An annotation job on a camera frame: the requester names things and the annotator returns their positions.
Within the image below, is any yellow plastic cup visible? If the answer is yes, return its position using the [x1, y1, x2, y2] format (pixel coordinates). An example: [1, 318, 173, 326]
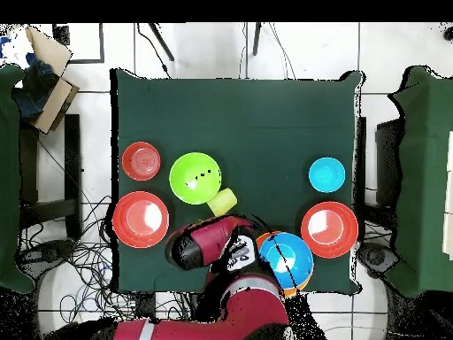
[206, 187, 239, 218]

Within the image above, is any green plastic bowl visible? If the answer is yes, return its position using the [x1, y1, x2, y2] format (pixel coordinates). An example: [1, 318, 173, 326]
[168, 151, 223, 205]

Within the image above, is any large orange plastic bowl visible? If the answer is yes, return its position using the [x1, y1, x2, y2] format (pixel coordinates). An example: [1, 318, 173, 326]
[255, 230, 313, 298]

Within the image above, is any large blue plastic bowl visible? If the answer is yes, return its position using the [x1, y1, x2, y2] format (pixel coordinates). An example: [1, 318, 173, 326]
[258, 232, 315, 290]

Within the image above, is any white box stack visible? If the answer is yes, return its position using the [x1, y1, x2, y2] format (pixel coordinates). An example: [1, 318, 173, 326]
[441, 130, 453, 261]

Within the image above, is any dark green tablecloth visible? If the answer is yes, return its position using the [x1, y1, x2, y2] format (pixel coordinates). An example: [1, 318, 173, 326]
[109, 67, 365, 296]

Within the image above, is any small orange-red plastic bowl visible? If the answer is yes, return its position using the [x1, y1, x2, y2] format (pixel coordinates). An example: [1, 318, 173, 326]
[121, 141, 162, 182]

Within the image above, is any large red plastic bowl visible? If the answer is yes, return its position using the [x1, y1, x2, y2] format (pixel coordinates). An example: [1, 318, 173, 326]
[300, 201, 359, 259]
[111, 190, 170, 249]

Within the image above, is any small cyan plastic bowl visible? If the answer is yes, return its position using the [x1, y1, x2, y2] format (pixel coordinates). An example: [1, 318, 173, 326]
[308, 157, 347, 194]

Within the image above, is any black tripod leg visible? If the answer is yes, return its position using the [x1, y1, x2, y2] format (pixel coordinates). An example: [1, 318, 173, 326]
[148, 22, 175, 62]
[251, 22, 264, 57]

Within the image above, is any black stool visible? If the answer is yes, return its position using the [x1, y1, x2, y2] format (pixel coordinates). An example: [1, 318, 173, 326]
[19, 112, 84, 242]

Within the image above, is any cardboard box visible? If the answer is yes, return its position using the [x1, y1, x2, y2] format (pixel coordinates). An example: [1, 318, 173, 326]
[24, 25, 81, 135]

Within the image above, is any green cloth covered side table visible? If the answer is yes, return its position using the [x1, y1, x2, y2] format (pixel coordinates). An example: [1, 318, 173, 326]
[0, 63, 36, 295]
[385, 65, 453, 298]

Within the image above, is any dark blue cloth bag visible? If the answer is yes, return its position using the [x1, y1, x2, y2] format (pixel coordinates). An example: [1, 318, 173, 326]
[12, 52, 61, 121]

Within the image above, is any tangle of floor cables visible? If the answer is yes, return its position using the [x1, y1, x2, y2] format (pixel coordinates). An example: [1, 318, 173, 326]
[17, 194, 192, 323]

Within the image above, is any black pedestal foot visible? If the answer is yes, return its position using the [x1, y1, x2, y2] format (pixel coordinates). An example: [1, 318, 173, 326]
[356, 242, 401, 279]
[17, 238, 77, 270]

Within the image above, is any black floor frame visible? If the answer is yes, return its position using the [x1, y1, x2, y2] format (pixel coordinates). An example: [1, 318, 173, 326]
[52, 22, 105, 65]

